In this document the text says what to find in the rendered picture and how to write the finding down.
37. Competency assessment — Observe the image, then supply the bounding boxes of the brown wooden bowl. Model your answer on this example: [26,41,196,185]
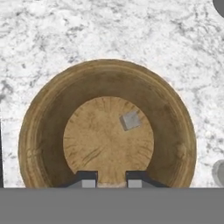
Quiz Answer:
[17,59,198,189]

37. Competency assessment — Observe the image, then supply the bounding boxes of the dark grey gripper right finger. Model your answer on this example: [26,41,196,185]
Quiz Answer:
[125,171,168,189]

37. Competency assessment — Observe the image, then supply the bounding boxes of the grey ice cube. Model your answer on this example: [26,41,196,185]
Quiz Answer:
[119,110,143,132]

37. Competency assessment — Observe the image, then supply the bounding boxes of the dark grey round object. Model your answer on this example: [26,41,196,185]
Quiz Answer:
[212,0,224,18]

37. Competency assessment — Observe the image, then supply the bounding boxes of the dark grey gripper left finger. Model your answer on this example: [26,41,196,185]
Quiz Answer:
[61,171,99,189]

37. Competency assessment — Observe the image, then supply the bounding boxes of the pale grey round object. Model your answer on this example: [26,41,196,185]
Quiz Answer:
[211,159,224,187]

